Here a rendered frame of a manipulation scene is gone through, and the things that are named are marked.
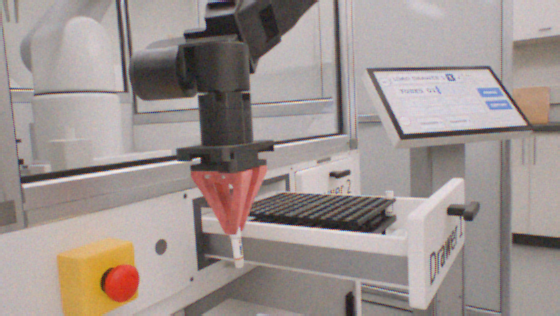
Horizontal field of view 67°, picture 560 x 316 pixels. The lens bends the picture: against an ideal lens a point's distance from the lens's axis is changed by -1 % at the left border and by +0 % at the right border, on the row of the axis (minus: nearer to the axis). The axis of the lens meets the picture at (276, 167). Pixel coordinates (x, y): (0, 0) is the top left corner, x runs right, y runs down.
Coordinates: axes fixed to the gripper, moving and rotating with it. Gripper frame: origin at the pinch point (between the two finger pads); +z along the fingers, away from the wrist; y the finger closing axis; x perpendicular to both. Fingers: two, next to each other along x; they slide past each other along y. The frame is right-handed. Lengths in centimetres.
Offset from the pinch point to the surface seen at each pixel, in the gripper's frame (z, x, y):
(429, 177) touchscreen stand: 12, 6, -113
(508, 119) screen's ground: -6, 30, -125
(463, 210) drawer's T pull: 2.0, 22.1, -21.7
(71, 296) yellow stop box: 6.0, -14.0, 10.7
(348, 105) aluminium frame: -13, -10, -74
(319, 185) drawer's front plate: 4, -10, -51
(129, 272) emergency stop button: 4.0, -8.9, 7.2
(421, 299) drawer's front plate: 9.5, 18.6, -8.8
